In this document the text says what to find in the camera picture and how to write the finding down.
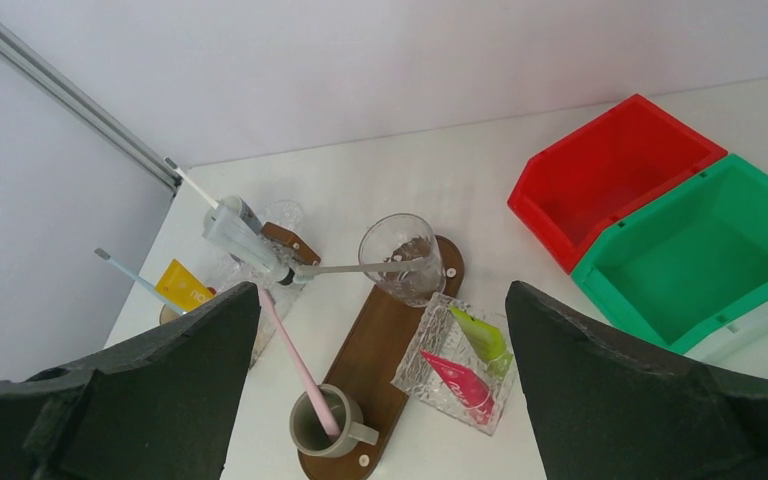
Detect green bin with toothbrushes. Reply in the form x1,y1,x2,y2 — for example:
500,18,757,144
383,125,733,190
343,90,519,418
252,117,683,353
572,154,768,354

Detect pink toothbrush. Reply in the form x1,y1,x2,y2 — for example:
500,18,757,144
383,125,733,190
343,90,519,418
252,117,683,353
257,286,341,440

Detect grey ceramic cup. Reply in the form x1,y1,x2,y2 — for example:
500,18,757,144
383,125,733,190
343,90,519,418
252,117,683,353
289,384,379,458

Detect brown oval wooden tray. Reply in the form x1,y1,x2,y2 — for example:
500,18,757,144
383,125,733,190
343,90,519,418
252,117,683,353
296,234,466,480

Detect red storage bin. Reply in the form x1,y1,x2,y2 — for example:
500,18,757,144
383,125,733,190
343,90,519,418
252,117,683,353
507,94,727,273

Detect clear textured acrylic holder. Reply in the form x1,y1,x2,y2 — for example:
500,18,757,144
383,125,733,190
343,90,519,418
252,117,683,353
391,293,517,436

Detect yellow toothpaste tube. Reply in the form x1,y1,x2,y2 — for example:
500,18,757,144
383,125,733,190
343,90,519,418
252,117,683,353
155,259,216,312

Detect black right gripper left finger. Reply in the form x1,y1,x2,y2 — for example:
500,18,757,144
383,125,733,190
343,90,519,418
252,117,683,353
0,282,261,479

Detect red toothpaste tube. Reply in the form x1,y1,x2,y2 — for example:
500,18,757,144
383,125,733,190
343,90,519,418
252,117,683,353
420,350,495,425

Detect white toothpaste tube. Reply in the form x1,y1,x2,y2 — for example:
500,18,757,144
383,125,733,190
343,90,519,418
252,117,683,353
203,204,295,286

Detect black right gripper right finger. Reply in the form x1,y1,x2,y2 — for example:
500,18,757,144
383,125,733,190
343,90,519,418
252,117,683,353
505,281,768,479

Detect green toothpaste tube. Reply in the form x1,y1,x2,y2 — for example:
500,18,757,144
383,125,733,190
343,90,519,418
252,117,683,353
449,306,513,380

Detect orange ceramic cup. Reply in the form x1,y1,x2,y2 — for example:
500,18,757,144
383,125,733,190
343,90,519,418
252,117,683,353
159,287,217,325

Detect clear glass tumbler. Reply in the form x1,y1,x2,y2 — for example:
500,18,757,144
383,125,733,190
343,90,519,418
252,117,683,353
358,213,446,308

